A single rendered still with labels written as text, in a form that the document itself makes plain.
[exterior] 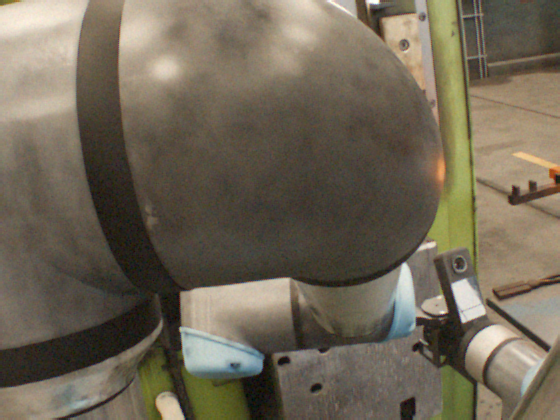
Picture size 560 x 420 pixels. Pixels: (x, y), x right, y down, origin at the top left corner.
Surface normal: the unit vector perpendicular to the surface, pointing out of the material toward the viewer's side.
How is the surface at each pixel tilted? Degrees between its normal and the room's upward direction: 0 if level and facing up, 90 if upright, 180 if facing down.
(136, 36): 52
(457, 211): 90
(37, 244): 104
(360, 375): 90
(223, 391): 90
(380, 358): 90
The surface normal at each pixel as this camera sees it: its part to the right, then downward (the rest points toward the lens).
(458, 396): 0.35, 0.26
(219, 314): -0.11, -0.30
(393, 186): 0.68, 0.32
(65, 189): -0.04, 0.40
